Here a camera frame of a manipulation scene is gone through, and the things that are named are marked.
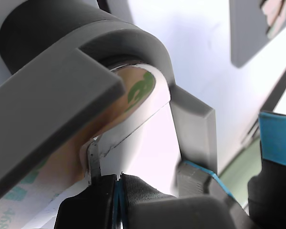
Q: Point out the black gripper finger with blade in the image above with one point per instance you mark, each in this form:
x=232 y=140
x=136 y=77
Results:
x=85 y=210

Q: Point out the black blue-padded clamp gripper jaw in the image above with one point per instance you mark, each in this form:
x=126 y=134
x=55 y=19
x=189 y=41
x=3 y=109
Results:
x=276 y=138
x=193 y=181

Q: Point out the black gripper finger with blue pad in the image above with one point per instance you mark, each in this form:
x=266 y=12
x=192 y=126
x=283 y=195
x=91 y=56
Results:
x=143 y=205

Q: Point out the tan printed adhesive liner film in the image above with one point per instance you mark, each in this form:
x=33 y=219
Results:
x=133 y=95

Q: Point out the peeled tan film scraps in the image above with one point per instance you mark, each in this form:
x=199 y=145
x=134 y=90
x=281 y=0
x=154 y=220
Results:
x=274 y=14

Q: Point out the white bezel display panel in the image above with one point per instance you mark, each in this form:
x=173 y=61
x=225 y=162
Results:
x=162 y=95

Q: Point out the grey printed holder fixture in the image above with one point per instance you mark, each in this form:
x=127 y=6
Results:
x=50 y=107

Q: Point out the dark grey cylinder leg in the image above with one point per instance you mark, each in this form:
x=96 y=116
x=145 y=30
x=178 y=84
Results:
x=38 y=28

